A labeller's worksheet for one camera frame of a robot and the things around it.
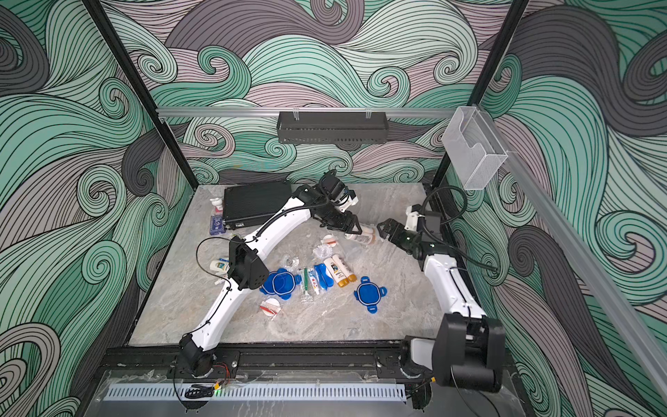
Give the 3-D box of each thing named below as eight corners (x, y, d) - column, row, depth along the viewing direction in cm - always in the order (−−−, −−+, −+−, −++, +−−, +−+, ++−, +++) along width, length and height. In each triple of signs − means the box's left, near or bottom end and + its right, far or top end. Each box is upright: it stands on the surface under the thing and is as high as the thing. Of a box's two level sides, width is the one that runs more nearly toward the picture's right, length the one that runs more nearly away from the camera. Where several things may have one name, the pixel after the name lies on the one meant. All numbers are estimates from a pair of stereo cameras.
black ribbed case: (217, 228, 104) (214, 221, 101) (231, 188, 120) (228, 181, 116) (287, 228, 104) (286, 221, 101) (292, 188, 119) (291, 181, 116)
